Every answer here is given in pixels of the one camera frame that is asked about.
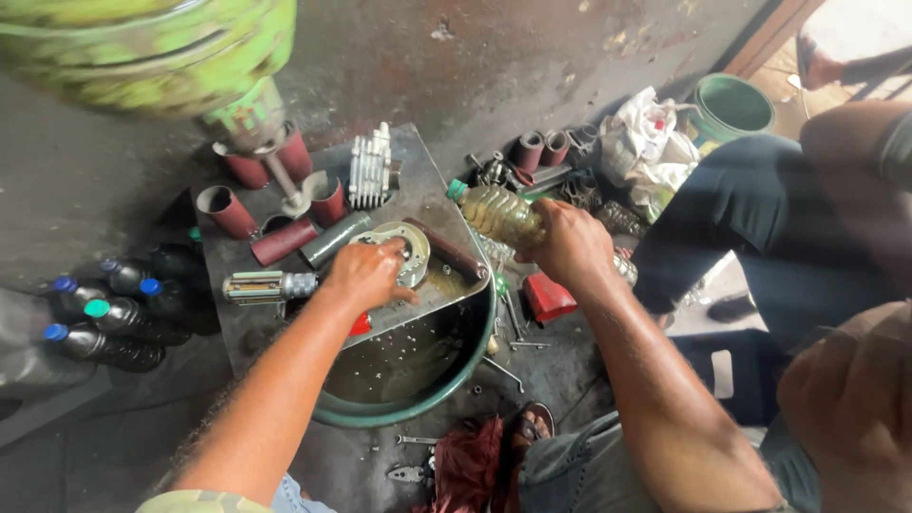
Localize person's left hand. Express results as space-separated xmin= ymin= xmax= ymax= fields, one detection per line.
xmin=321 ymin=237 xmax=422 ymax=313

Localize person's right hand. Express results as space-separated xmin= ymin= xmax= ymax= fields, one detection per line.
xmin=514 ymin=198 xmax=618 ymax=287

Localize round metal engine cover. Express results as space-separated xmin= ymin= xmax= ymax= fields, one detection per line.
xmin=348 ymin=220 xmax=433 ymax=289

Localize oil bottle with green cap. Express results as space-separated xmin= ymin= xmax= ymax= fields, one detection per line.
xmin=446 ymin=178 xmax=639 ymax=288

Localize grey metal cylinder sleeve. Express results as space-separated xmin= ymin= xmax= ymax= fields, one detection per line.
xmin=298 ymin=211 xmax=373 ymax=270

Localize dark ribbed bottle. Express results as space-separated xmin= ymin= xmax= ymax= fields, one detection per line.
xmin=593 ymin=200 xmax=648 ymax=240

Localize red plastic funnel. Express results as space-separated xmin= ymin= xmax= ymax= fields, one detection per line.
xmin=522 ymin=271 xmax=579 ymax=324

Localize red sandpaper sleeve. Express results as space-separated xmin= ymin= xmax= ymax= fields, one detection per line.
xmin=309 ymin=176 xmax=348 ymax=229
xmin=212 ymin=140 xmax=272 ymax=191
xmin=540 ymin=130 xmax=572 ymax=169
xmin=275 ymin=123 xmax=314 ymax=184
xmin=195 ymin=185 xmax=259 ymax=241
xmin=250 ymin=217 xmax=319 ymax=267
xmin=510 ymin=130 xmax=545 ymax=173

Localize clear empty plastic bottle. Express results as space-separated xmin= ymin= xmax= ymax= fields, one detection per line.
xmin=469 ymin=227 xmax=519 ymax=270

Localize brown metal tube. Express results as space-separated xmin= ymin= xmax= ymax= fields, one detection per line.
xmin=402 ymin=217 xmax=490 ymax=283

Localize thin steel rod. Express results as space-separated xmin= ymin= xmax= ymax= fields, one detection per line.
xmin=480 ymin=355 xmax=526 ymax=394
xmin=501 ymin=288 xmax=526 ymax=342

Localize silver honing tool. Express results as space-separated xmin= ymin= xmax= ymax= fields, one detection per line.
xmin=221 ymin=270 xmax=319 ymax=307

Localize grey metal tray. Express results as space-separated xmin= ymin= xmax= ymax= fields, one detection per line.
xmin=189 ymin=123 xmax=494 ymax=376

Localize silver finned cylinder head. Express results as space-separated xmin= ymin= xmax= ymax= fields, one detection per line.
xmin=347 ymin=122 xmax=394 ymax=212

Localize dark engine part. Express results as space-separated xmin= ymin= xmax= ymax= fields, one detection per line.
xmin=466 ymin=151 xmax=517 ymax=190

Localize crumpled white plastic bag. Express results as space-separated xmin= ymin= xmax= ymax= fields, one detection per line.
xmin=598 ymin=86 xmax=702 ymax=218

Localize green round basin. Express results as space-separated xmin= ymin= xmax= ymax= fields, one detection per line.
xmin=312 ymin=274 xmax=500 ymax=429

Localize brown sandal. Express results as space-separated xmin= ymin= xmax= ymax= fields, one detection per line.
xmin=507 ymin=402 xmax=556 ymax=467

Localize steel pliers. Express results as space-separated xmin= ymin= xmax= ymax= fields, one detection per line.
xmin=387 ymin=456 xmax=437 ymax=488

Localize green plastic bucket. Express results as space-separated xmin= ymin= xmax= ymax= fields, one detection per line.
xmin=685 ymin=73 xmax=778 ymax=152

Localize red rag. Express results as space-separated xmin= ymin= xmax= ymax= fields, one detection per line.
xmin=412 ymin=416 xmax=505 ymax=513

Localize person's grey jeans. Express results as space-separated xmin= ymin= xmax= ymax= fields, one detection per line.
xmin=517 ymin=410 xmax=822 ymax=513

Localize cluster of dark capped bottles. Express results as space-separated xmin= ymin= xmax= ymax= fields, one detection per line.
xmin=43 ymin=227 xmax=222 ymax=374

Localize person's camouflage sleeve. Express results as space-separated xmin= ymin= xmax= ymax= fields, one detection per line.
xmin=134 ymin=489 xmax=275 ymax=513

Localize wooden door frame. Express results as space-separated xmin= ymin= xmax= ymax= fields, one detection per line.
xmin=721 ymin=0 xmax=829 ymax=81

